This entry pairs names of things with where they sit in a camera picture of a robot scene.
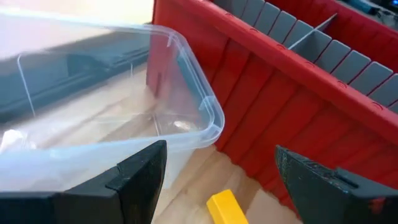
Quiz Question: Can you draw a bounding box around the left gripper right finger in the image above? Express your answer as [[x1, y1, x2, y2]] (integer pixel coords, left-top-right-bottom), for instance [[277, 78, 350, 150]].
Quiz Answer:
[[275, 144, 398, 224]]

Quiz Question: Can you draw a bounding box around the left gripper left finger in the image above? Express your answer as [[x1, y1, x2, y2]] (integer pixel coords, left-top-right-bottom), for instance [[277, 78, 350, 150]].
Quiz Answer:
[[0, 139, 168, 224]]

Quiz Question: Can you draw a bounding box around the clear plastic container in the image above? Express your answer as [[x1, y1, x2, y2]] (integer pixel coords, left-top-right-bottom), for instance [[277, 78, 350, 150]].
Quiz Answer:
[[0, 9, 225, 192]]

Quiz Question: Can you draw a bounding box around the red plastic bin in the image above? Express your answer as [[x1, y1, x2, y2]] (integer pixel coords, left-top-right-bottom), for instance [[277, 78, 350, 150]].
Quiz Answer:
[[146, 0, 398, 215]]

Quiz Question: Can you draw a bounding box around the grey slotted divider panel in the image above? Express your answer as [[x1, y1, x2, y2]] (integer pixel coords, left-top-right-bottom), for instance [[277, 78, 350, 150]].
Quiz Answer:
[[213, 0, 398, 114]]

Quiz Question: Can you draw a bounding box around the yellow block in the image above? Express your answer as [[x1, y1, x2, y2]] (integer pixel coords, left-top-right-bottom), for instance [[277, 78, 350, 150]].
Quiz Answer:
[[206, 189, 249, 224]]

